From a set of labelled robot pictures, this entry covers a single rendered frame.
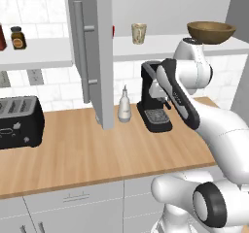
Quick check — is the white base cabinet door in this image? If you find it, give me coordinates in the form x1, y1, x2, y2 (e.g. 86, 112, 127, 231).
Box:
29, 198, 125, 233
0, 196, 37, 233
123, 192, 167, 233

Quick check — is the white drawer front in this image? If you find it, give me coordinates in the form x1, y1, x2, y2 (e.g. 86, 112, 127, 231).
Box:
22, 180, 125, 215
123, 173, 163, 200

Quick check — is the grey drawer handle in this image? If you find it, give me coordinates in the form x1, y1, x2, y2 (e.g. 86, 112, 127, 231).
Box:
62, 192, 91, 204

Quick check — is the grey bar door handle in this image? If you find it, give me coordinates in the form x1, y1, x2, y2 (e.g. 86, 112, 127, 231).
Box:
73, 1, 99, 104

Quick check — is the dark red bottle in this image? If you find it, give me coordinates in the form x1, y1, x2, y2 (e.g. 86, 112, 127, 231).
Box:
0, 22, 8, 51

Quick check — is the grey wall cabinet door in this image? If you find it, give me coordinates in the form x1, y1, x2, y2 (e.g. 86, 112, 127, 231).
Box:
225, 0, 249, 126
63, 0, 116, 131

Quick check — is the beige drinking glass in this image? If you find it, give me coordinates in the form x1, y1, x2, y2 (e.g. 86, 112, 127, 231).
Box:
130, 22, 148, 46

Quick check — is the black toaster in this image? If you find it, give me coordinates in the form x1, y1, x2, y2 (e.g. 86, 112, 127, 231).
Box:
0, 95, 46, 150

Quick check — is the white dispenser bottle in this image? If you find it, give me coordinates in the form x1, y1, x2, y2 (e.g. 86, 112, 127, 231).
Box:
117, 83, 132, 124

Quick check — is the brown wooden bowl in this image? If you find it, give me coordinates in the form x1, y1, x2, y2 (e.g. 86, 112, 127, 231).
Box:
186, 20, 237, 46

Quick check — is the white open wall cabinet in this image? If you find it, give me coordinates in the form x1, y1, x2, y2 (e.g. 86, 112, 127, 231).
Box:
0, 0, 76, 72
111, 0, 249, 63

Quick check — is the brown jar with orange label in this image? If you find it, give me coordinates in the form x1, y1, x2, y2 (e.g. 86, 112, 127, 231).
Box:
10, 25, 28, 50

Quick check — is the grey wall socket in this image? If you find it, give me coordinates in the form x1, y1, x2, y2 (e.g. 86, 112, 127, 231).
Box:
0, 70, 12, 88
26, 68, 45, 86

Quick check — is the black coffee machine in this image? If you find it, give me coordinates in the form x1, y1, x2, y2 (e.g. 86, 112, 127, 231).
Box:
136, 59, 173, 134

